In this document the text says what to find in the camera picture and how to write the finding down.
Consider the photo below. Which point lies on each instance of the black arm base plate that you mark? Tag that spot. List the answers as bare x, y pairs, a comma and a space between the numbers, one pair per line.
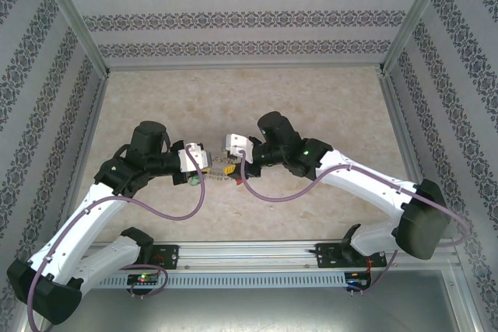
325, 258
169, 258

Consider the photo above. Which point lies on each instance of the aluminium frame post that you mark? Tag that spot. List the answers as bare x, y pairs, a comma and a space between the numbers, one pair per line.
74, 17
413, 17

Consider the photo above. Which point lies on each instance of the aluminium back beam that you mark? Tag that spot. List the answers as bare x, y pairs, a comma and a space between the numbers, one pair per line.
241, 66

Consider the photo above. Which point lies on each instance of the aluminium side rail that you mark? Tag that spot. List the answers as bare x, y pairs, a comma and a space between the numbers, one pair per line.
92, 126
401, 126

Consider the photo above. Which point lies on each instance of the aluminium mounting rail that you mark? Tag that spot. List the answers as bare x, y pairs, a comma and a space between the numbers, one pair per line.
249, 255

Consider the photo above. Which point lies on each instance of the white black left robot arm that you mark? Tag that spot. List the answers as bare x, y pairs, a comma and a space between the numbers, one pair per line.
83, 235

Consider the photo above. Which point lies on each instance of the small circuit board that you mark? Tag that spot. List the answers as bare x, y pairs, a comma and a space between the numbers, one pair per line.
142, 280
356, 281

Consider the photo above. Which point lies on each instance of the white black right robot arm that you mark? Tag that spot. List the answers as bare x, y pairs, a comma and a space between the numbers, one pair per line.
365, 193

